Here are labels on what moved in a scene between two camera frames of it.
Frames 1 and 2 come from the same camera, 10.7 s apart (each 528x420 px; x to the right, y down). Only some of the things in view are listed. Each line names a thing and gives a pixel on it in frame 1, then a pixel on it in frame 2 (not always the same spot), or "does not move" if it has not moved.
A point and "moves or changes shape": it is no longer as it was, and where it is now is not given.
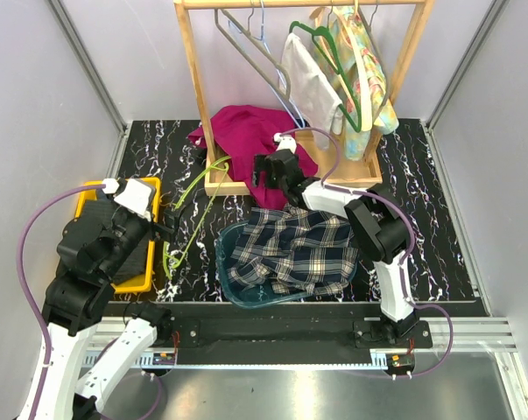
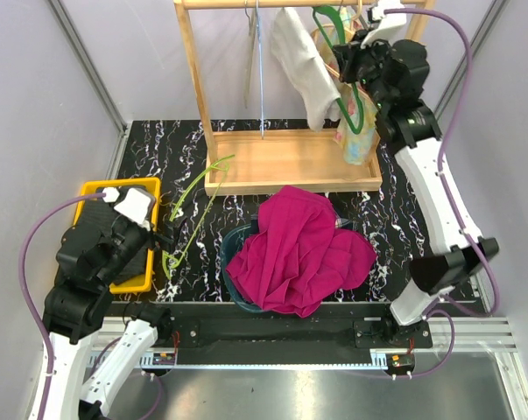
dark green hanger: x=335 y=66 → x=339 y=31
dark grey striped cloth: x=136 y=264 does not move
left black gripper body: x=170 y=225 → x=166 y=239
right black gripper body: x=263 y=164 → x=363 y=66
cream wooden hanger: x=347 y=18 → x=334 y=26
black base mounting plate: x=278 y=334 does not move
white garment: x=311 y=90 moves or changes shape
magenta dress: x=241 y=132 → x=299 y=254
